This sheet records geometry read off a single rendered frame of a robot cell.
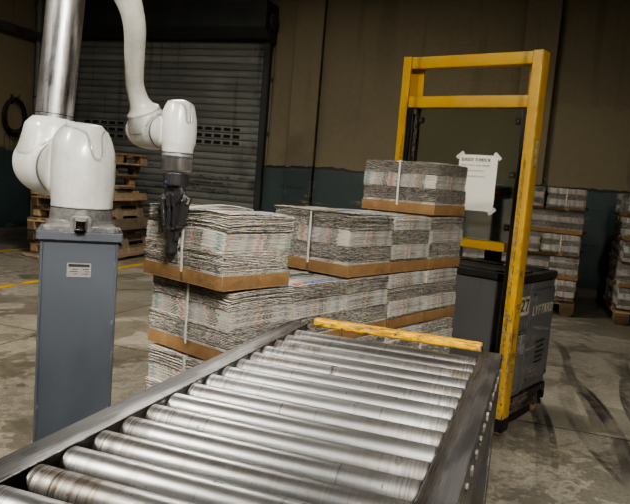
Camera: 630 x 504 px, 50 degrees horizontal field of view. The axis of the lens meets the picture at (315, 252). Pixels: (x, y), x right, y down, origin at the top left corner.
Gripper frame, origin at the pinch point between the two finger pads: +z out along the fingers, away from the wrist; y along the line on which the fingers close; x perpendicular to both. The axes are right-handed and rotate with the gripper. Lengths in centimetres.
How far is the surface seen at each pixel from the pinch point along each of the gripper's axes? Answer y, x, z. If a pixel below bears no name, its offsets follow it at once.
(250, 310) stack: -19.0, -15.8, 19.2
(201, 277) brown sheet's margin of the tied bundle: -10.5, -2.9, 9.6
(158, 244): 10.8, -3.4, 2.4
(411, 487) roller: -118, 56, 17
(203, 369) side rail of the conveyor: -64, 44, 16
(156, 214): 13.3, -4.0, -6.7
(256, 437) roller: -93, 58, 17
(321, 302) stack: -18, -52, 20
